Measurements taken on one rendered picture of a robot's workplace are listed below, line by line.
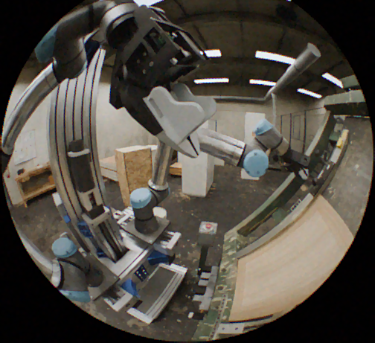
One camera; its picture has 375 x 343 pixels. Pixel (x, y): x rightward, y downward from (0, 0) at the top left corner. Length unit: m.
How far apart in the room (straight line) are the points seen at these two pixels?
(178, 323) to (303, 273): 1.27
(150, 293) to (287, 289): 1.17
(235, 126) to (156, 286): 8.20
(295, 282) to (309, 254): 0.12
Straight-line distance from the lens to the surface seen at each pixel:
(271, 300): 0.63
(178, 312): 1.60
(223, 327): 0.67
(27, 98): 0.38
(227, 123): 8.34
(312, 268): 0.58
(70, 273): 0.48
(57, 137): 0.57
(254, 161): 0.35
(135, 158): 1.96
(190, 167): 2.75
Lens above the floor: 1.60
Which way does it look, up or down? 13 degrees down
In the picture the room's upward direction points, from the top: straight up
